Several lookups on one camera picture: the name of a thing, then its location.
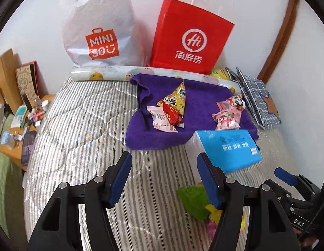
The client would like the pink strawberry snack packet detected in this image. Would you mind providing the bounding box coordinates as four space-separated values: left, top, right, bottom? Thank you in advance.
212 110 241 132

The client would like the red snack packet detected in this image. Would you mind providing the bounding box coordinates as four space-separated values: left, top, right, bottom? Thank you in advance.
162 102 184 126

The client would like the wooden nightstand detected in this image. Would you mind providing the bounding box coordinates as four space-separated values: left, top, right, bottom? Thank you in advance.
0 94 57 168

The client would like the teal and white pack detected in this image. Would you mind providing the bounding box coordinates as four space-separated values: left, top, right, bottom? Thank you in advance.
11 105 28 129

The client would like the striped mattress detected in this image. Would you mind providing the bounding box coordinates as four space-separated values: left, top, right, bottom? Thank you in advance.
23 80 309 251

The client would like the black book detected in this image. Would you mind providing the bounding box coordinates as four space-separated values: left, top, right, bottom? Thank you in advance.
21 131 37 167

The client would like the wooden headboard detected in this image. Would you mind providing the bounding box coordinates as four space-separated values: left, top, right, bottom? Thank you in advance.
0 48 23 113

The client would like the blue tissue pack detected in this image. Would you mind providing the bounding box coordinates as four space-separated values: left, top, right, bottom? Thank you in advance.
185 129 263 173

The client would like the patterned book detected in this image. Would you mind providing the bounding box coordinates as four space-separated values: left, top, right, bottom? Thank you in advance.
15 61 45 105

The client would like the pale pink snack packet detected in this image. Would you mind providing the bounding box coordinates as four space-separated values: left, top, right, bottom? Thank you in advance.
147 105 178 134

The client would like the yellow chip bag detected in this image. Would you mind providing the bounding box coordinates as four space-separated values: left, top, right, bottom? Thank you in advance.
210 67 232 81

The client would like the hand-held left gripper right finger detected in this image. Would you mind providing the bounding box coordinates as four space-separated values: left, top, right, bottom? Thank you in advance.
197 152 300 251

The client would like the wooden door frame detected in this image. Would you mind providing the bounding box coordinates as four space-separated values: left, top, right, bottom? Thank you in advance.
257 0 301 85

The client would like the green snack packet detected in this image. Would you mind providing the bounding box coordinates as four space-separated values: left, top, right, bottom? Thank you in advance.
177 184 212 223

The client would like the purple towel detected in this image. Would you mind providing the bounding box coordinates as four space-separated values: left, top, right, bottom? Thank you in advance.
125 74 259 151

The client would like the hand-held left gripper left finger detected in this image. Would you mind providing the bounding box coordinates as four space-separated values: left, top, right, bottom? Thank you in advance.
27 152 133 251

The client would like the red paper bag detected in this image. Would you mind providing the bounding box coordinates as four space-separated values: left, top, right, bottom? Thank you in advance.
146 0 235 76

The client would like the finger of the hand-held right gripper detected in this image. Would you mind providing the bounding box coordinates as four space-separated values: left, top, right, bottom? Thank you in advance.
274 167 322 197
269 179 309 210

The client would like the green bedsheet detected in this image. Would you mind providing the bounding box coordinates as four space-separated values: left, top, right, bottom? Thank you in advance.
0 105 27 241

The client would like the rolled printed plastic tablecloth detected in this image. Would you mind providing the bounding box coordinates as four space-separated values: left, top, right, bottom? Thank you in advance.
70 66 239 92

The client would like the white plastic shopping bag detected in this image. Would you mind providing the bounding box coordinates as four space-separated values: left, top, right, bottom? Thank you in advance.
59 0 141 69

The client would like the purple and yellow snack packet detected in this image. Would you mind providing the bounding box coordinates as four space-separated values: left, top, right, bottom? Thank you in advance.
206 204 248 243

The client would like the pink panda snack packet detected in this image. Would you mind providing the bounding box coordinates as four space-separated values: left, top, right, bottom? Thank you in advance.
216 93 247 116

